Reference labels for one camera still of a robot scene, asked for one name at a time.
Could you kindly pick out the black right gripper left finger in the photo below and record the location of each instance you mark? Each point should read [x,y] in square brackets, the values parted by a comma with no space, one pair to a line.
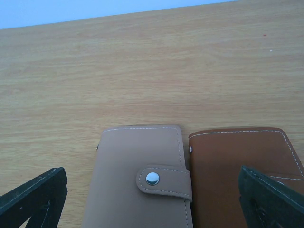
[38,202]

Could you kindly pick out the beige leather card holder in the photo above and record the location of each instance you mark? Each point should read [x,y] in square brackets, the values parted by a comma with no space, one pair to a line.
[140,180]

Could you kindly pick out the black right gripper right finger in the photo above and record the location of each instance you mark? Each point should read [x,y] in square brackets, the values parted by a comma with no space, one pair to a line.
[267,203]

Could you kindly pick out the brown leather card holder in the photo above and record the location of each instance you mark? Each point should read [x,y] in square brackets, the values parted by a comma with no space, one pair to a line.
[215,162]

